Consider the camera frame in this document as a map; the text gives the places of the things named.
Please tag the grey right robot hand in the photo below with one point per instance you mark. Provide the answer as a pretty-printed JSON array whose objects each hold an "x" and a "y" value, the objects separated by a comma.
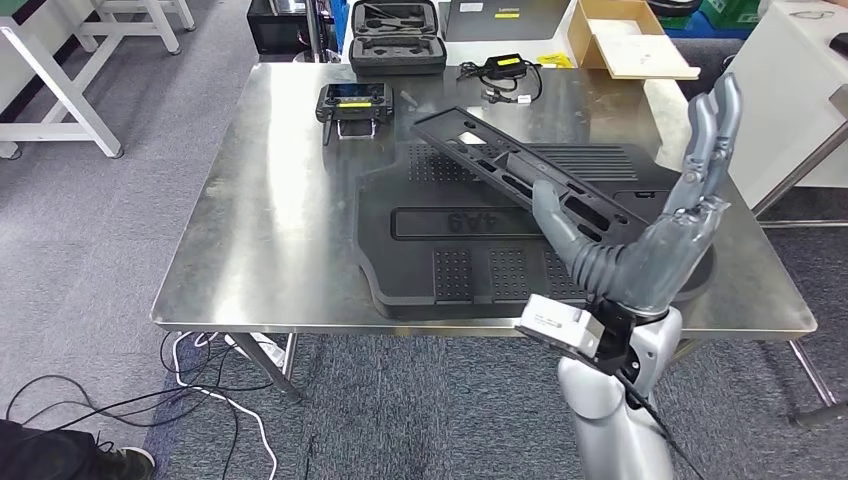
[{"x": 656, "y": 265}]

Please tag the long black plastic panel part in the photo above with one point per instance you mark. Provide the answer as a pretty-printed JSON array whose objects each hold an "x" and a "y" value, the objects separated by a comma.
[{"x": 513, "y": 159}]

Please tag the stainless steel workbench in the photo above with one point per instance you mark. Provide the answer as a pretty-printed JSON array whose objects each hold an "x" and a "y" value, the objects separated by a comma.
[
  {"x": 795, "y": 172},
  {"x": 265, "y": 199}
]

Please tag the white cabinet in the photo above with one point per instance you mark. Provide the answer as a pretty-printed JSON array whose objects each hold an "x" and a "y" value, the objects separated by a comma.
[{"x": 782, "y": 99}]

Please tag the brown cardboard box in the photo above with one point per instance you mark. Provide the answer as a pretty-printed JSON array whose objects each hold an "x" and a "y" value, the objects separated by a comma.
[{"x": 636, "y": 53}]

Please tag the small yellow packet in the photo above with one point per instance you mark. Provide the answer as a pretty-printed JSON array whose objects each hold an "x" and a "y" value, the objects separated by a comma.
[{"x": 555, "y": 61}]

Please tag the large grey moulded panel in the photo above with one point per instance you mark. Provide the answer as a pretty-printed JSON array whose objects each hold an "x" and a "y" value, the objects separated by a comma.
[{"x": 411, "y": 278}]

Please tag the black power adapter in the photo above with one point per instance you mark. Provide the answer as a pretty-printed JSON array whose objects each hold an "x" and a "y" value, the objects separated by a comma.
[{"x": 507, "y": 66}]

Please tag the green box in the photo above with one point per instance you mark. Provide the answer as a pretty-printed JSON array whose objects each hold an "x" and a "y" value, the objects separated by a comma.
[{"x": 729, "y": 12}]

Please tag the black laptop box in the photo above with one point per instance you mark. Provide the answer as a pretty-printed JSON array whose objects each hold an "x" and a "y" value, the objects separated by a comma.
[{"x": 510, "y": 23}]

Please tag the black hard carry case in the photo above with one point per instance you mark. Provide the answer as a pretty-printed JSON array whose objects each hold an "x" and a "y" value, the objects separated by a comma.
[{"x": 397, "y": 56}]

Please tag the black remote controller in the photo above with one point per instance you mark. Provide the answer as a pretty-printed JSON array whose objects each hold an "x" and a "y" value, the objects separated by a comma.
[{"x": 354, "y": 99}]

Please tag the white power strip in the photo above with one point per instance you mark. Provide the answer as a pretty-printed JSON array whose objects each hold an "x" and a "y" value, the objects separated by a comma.
[{"x": 262, "y": 348}]

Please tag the black cabinet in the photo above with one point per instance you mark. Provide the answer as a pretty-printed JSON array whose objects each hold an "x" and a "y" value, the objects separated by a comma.
[{"x": 278, "y": 30}]

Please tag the person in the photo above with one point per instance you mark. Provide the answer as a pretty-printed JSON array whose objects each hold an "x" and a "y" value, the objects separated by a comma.
[{"x": 40, "y": 457}]

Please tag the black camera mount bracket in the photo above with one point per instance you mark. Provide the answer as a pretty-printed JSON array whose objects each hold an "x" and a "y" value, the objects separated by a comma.
[{"x": 619, "y": 338}]

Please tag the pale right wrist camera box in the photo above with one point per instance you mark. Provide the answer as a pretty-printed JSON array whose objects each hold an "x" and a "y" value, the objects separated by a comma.
[{"x": 556, "y": 321}]

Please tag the white frame table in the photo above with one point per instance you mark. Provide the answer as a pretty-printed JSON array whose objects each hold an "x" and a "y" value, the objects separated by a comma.
[{"x": 73, "y": 93}]

